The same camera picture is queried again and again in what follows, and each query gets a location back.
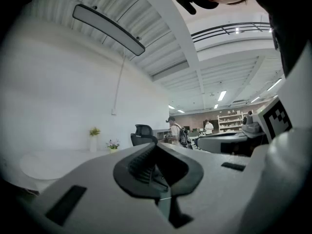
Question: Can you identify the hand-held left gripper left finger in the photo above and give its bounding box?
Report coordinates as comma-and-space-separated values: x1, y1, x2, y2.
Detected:
21, 142, 172, 234

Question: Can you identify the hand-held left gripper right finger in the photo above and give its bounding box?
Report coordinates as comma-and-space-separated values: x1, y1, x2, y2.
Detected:
156, 142, 268, 234

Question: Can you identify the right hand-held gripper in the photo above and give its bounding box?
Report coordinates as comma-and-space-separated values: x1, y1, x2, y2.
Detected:
240, 40, 312, 234

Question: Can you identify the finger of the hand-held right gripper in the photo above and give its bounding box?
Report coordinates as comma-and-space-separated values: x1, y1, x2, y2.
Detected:
196, 131, 268, 157

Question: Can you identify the white round table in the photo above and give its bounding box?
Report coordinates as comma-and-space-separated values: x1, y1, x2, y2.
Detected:
19, 147, 129, 180

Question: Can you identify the white storage shelf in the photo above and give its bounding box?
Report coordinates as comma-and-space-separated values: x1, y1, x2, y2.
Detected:
217, 113, 245, 133

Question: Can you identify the grey counter cabinet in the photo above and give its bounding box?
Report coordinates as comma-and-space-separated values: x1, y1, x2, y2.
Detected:
152, 128, 172, 142

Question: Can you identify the pot of pink flowers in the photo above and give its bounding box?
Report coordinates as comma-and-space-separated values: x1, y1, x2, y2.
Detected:
105, 138, 121, 154

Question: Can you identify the white vase with yellow flowers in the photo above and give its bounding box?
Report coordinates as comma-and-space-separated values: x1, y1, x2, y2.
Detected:
88, 126, 101, 153

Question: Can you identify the black office chair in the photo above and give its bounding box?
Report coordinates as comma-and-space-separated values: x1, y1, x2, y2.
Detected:
130, 124, 159, 147

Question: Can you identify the person's black shirt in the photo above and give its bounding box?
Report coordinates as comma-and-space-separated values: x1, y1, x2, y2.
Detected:
251, 0, 312, 78

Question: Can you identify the long ceiling panel lamp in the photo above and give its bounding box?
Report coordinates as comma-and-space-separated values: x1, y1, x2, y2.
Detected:
72, 3, 146, 57

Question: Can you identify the white wall cable conduit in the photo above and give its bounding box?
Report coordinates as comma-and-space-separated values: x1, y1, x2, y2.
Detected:
111, 47, 127, 116

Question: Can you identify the black ceiling rail fixture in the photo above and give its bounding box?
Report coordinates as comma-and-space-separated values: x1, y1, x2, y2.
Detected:
191, 21, 272, 43

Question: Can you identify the black head-worn camera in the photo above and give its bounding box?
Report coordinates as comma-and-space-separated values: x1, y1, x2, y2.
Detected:
174, 0, 220, 16

